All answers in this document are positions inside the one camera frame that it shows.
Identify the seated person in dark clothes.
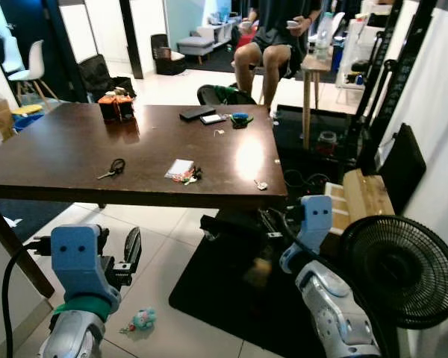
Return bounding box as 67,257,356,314
233,0,323,107

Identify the black flat panel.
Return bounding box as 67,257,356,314
378,122,429,216

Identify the light blue right wrist camera mount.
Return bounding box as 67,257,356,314
279,195,336,274

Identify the tan cardboard box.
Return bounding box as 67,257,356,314
323,169,396,241

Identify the black and green chair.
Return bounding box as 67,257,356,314
196,84,257,107

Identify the tall black metal stand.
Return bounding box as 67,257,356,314
342,0,439,178

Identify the white card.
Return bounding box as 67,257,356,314
164,158,196,180

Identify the blue bucket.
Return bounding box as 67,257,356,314
12,112,43,133

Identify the yellow lid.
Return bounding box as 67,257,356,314
11,104,43,115

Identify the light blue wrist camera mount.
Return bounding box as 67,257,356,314
279,195,336,274
50,224,122,314

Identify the black flat case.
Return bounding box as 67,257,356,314
178,106,218,122

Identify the white chair with wooden legs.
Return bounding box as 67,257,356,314
7,40,58,103

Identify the grey smartphone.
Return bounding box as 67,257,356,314
199,113,227,125

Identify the grey ottoman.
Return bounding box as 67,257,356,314
176,36,216,65

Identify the black floor mat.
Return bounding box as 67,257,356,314
169,215,404,358

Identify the dark brown wooden table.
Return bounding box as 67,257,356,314
0,103,289,299

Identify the clear plastic bottle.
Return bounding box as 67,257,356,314
313,12,334,61

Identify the wooden stool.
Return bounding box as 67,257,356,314
301,54,337,148

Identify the light blue left wrist camera mount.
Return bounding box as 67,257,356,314
50,224,122,314

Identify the key with black ring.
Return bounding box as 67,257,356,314
96,157,127,181

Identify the orange and black box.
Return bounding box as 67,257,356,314
98,89,136,123

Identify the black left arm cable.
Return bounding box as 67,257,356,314
1,237,55,358

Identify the blue green tape measure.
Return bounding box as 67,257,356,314
229,111,255,130

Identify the colourful keychain with keys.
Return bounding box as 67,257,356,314
173,169,204,186

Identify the teal plush toy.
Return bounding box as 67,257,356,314
120,307,158,335

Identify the black backpack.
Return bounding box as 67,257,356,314
78,54,136,102

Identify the black floor fan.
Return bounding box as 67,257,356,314
339,214,448,330

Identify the jar with red contents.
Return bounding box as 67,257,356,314
317,131,339,155

